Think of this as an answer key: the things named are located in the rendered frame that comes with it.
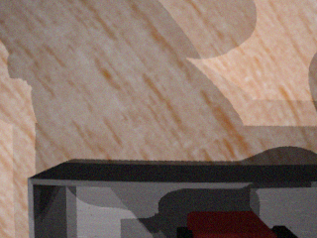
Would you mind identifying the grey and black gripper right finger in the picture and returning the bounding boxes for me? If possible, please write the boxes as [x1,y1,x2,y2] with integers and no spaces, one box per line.
[270,225,298,238]

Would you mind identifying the red block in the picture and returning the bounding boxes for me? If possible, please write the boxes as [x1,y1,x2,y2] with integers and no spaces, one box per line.
[187,211,277,238]

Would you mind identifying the grey open box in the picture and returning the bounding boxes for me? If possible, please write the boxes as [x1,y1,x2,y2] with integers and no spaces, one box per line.
[28,163,317,238]

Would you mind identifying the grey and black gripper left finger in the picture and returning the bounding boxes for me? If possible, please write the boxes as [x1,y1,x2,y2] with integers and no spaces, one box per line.
[176,227,194,238]

